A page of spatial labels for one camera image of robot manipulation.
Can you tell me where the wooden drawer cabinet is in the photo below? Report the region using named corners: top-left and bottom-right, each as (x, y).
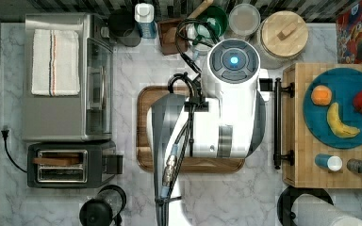
top-left (281, 63), bottom-right (362, 188)

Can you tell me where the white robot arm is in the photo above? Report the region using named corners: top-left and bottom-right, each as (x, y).
top-left (146, 39), bottom-right (266, 226)

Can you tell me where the wooden cutting board tray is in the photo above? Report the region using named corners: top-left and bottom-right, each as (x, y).
top-left (136, 86), bottom-right (245, 173)

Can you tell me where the silver toaster oven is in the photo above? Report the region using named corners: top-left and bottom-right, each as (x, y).
top-left (23, 12), bottom-right (113, 142)

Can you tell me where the green bowl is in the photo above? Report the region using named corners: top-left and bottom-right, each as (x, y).
top-left (194, 6), bottom-right (228, 39)

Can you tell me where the black mug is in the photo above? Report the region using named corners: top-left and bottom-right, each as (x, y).
top-left (108, 8), bottom-right (141, 47)

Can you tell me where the white blue bottle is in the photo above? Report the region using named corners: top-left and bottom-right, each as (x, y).
top-left (134, 3), bottom-right (156, 39)

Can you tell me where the clear lidded container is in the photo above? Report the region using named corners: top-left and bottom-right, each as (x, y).
top-left (229, 4), bottom-right (261, 36)

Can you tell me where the glass jar wooden lid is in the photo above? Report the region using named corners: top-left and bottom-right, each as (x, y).
top-left (251, 10), bottom-right (308, 70)

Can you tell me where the white striped towel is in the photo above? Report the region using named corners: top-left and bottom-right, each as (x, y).
top-left (31, 29), bottom-right (80, 97)

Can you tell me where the black slot toaster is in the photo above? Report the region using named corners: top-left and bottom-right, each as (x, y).
top-left (27, 140), bottom-right (123, 188)

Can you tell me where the orange fruit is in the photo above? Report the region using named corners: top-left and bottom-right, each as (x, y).
top-left (311, 85), bottom-right (332, 105)

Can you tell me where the paper towel roll holder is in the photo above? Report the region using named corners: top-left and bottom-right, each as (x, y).
top-left (277, 186), bottom-right (362, 226)

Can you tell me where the yellow banana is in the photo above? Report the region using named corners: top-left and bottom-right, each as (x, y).
top-left (327, 103), bottom-right (360, 138)

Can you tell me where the blue salt shaker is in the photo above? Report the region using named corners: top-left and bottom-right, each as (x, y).
top-left (315, 153), bottom-right (343, 171)

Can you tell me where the blue round plate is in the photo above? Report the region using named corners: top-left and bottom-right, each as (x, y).
top-left (303, 68), bottom-right (362, 149)

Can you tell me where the red cereal box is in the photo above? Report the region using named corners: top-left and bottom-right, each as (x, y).
top-left (337, 0), bottom-right (362, 64)

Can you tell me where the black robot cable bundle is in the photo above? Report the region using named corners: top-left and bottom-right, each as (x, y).
top-left (154, 18), bottom-right (221, 226)

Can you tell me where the black power cord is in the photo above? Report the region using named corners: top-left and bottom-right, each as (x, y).
top-left (0, 128), bottom-right (28, 174)

